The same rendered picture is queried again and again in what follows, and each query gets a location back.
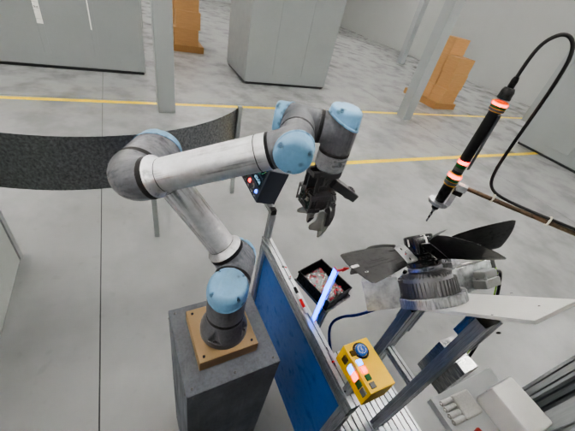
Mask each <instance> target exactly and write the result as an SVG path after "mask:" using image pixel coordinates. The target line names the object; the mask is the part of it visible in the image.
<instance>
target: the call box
mask: <svg viewBox="0 0 575 431"><path fill-rule="evenodd" d="M357 344H364V345H365V346H366V348H367V350H368V352H367V354H366V355H365V356H363V357H361V356H360V355H358V354H357V352H356V354H357V355H356V356H353V357H352V356H351V354H350V351H351V350H355V346H356V345H357ZM344 355H346V356H347V359H348V362H347V364H346V365H345V364H344V363H343V362H342V360H341V359H342V358H343V356H344ZM358 359H361V360H362V362H363V365H360V366H358V364H357V363H356V360H358ZM336 360H337V362H338V364H339V365H340V366H341V369H342V371H343V373H344V375H345V377H346V378H347V380H348V382H349V384H350V386H351V388H352V389H353V391H354V393H355V395H356V397H357V399H358V401H359V402H360V404H361V405H363V404H366V403H368V402H370V401H371V400H373V399H376V398H379V397H381V396H382V395H384V394H385V393H386V392H387V391H388V390H389V389H390V388H391V387H392V386H393V385H394V384H395V382H394V380H393V378H392V376H391V375H390V373H389V372H388V371H387V369H386V367H385V366H384V364H383V363H382V361H381V359H380V357H379V356H378V355H377V354H376V352H375V350H374V348H373V347H372V345H371V344H370V342H369V340H368V339H367V338H363V339H360V340H357V341H354V342H353V343H350V344H347V345H344V346H343V347H342V348H341V351H340V352H339V354H338V356H337V357H336ZM349 364H351V365H352V367H353V369H354V371H355V373H356V374H357V376H358V378H359V380H360V381H361V383H362V385H363V387H364V388H365V391H366V392H367V394H366V395H365V397H364V398H362V396H361V394H360V392H359V390H360V389H361V388H360V389H359V390H358V388H357V387H356V385H355V382H356V381H355V382H353V379H352V377H351V375H350V374H349V373H348V371H347V367H348V366H349ZM363 366H365V367H366V369H367V370H368V371H367V372H366V373H362V371H361V369H360V368H361V367H363ZM354 371H353V372H354ZM367 374H370V376H371V378H372V380H370V381H367V380H366V379H365V375H367ZM372 381H374V382H375V384H376V388H374V389H371V387H370V385H369V383H370V382H372Z"/></svg>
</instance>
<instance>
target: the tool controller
mask: <svg viewBox="0 0 575 431"><path fill-rule="evenodd" d="M288 176H289V174H288V173H284V172H283V171H281V170H280V169H279V168H277V169H272V170H269V171H264V172H260V173H256V174H253V176H251V175H250V174H249V175H248V177H247V178H246V176H245V175H244V176H242V178H243V180H244V181H245V183H246V185H247V187H248V189H249V191H250V193H251V194H252V196H253V198H254V200H255V202H256V203H261V204H275V202H276V200H277V198H278V196H279V194H280V192H281V190H282V188H283V186H284V184H285V182H286V180H287V178H288ZM249 178H252V181H251V183H249V181H248V179H249ZM252 183H254V184H255V186H254V188H252ZM255 189H258V193H257V194H255Z"/></svg>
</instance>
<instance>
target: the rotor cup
mask: <svg viewBox="0 0 575 431"><path fill-rule="evenodd" d="M425 237H427V240H428V243H429V241H430V239H432V238H433V234H432V233H424V234H419V235H414V236H409V237H405V238H404V239H403V241H404V245H405V246H406V247H407V248H408V249H409V250H410V251H411V252H412V253H413V255H414V256H415V257H416V258H417V259H418V262H417V263H411V264H408V266H406V267H407V268H408V269H417V268H425V267H430V266H435V265H439V264H442V259H437V258H436V257H434V256H433V255H431V254H430V253H429V252H428V251H427V250H426V249H424V248H423V247H422V246H421V244H423V243H426V240H425ZM408 240H409V245H410V247H408V244H407V241H408Z"/></svg>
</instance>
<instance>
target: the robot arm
mask: <svg viewBox="0 0 575 431"><path fill-rule="evenodd" d="M362 117H363V112H362V111H361V109H360V108H359V107H357V106H355V105H353V104H351V103H346V102H334V103H332V104H331V107H330V108H329V110H327V109H319V108H315V107H311V106H307V105H304V104H300V103H296V102H293V101H292V102H288V101H283V100H280V101H278V102H277V104H276V109H275V113H274V117H273V122H272V130H271V131H268V132H265V133H258V134H253V135H250V136H246V137H243V138H239V139H232V140H229V141H225V142H221V143H218V144H214V145H207V146H204V147H200V148H197V149H193V150H189V151H182V148H181V145H180V143H179V141H178V140H177V139H176V138H175V137H174V136H173V135H171V134H170V133H167V132H165V131H162V130H159V129H147V130H145V131H144V132H142V133H139V134H137V135H136V136H134V137H133V139H132V140H131V141H130V142H129V143H128V144H127V145H125V146H124V147H123V148H122V149H121V150H120V151H118V152H117V153H116V154H115V155H114V156H113V157H112V158H111V159H110V161H109V163H108V167H107V179H108V182H109V183H110V186H111V187H112V189H113V190H114V191H115V192H116V193H117V194H119V195H120V196H122V197H124V198H126V199H129V200H133V201H149V200H154V199H159V198H164V199H165V200H166V201H167V202H168V203H169V205H170V206H171V207H172V208H173V210H174V211H175V212H176V213H177V215H178V216H179V217H180V218H181V219H182V220H183V221H184V222H185V223H186V224H187V226H188V227H189V228H190V229H191V230H192V232H193V233H194V234H195V235H196V237H197V238H198V239H199V240H200V242H201V243H202V244H203V245H204V246H205V248H206V249H207V250H208V251H209V252H210V253H209V259H210V261H211V262H212V263H213V264H214V265H215V267H216V272H215V274H213V275H212V276H211V278H210V280H209V282H208V285H207V288H206V298H207V299H206V312H205V313H204V315H203V317H202V319H201V322H200V335H201V338H202V340H203V341H204V342H205V343H206V344H207V345H208V346H209V347H211V348H214V349H217V350H227V349H230V348H233V347H235V346H237V345H238V344H239V343H240V342H241V341H242V340H243V339H244V337H245V335H246V329H247V320H246V316H245V307H246V299H247V296H248V293H249V287H250V283H251V279H252V272H253V269H254V266H255V263H256V250H255V248H254V246H253V244H252V243H251V242H250V241H248V240H247V239H246V240H244V239H243V238H241V237H239V236H237V235H231V233H230V232H229V231H228V230H227V228H226V227H225V226H224V225H223V223H222V222H221V220H220V219H219V218H218V217H217V215H216V214H215V212H214V211H213V210H212V208H211V207H210V206H209V205H208V204H207V202H206V201H205V199H204V198H203V197H202V195H201V194H200V193H199V191H198V190H197V188H196V187H195V186H199V185H203V184H208V183H212V182H216V181H220V180H227V179H232V178H236V177H241V176H244V175H249V174H256V173H260V172H264V171H269V170H272V169H277V168H279V169H280V170H281V171H283V172H284V173H289V174H299V173H302V172H304V171H305V170H306V173H305V179H304V181H300V182H299V187H298V191H297V194H296V198H299V199H298V200H299V202H300V203H301V205H302V206H301V207H299V208H298V209H297V212H299V213H305V214H307V217H306V222H309V221H311V220H312V219H313V218H314V215H315V214H316V213H317V219H316V220H315V221H313V222H311V223H310V224H309V227H308V228H309V229H310V230H314V231H317V237H318V238H319V237H320V236H322V235H323V233H324V232H325V231H326V230H327V228H328V226H329V225H330V224H331V222H332V221H333V219H334V216H335V206H336V203H335V202H336V192H338V193H340V195H342V196H343V197H344V198H345V199H348V200H350V201H351V202H354V201H355V200H356V199H357V198H358V197H359V196H358V195H357V193H356V192H355V190H354V189H353V187H351V186H348V185H347V184H345V183H344V182H342V181H341V180H339V178H340V177H341V174H342V172H343V170H344V169H345V167H346V164H347V159H348V158H349V155H350V152H351V149H352V147H353V143H354V140H355V139H356V136H357V133H359V127H360V124H361V120H362ZM315 143H320V145H319V148H318V151H317V156H316V160H315V165H311V163H312V160H313V157H314V153H315ZM300 187H301V190H300V193H299V188H300ZM324 209H325V211H323V210H324ZM319 210H320V211H319Z"/></svg>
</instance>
